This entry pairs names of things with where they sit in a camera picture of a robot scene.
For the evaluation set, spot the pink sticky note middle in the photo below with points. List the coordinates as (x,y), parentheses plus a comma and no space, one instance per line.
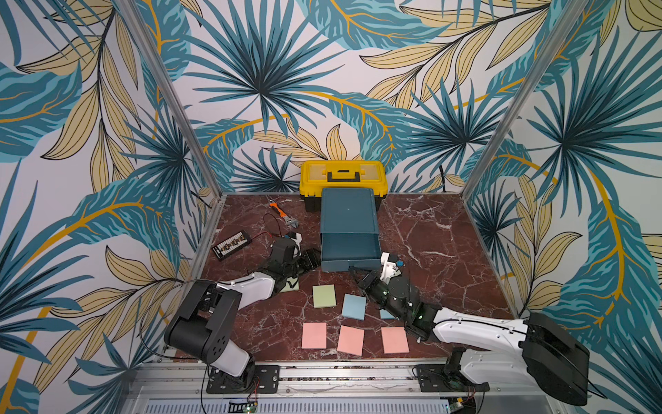
(351,341)

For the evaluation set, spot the pink sticky note left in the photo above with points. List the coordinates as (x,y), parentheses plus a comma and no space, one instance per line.
(314,336)

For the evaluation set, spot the teal yellow drawer cabinet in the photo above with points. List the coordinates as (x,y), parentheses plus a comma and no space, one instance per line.
(349,230)

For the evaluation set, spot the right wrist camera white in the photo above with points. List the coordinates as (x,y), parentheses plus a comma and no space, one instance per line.
(391,267)

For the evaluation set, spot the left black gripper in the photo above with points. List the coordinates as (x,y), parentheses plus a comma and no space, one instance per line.
(311,260)

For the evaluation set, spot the black charger board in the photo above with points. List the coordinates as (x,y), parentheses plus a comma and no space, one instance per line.
(231,245)

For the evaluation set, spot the pink sticky note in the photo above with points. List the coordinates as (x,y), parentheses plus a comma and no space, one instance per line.
(351,341)
(314,336)
(395,340)

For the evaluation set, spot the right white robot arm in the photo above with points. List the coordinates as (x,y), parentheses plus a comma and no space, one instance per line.
(530,351)

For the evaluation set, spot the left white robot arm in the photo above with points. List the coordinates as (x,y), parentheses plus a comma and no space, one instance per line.
(202,326)

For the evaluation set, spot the yellow black toolbox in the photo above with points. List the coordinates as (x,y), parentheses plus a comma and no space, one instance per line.
(317,175)

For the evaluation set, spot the green sticky note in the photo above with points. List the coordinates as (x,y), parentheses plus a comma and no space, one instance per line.
(290,285)
(324,296)

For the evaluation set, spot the pink sticky note right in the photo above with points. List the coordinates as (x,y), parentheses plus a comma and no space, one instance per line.
(395,340)

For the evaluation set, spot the orange adjustable wrench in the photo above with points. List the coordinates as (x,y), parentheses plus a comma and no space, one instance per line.
(288,220)

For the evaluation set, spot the blue sticky note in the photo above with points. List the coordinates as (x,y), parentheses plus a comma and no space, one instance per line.
(354,307)
(385,315)

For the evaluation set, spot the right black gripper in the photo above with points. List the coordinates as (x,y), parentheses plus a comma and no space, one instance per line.
(368,279)

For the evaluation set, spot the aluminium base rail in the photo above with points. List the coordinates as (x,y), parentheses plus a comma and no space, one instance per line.
(362,386)

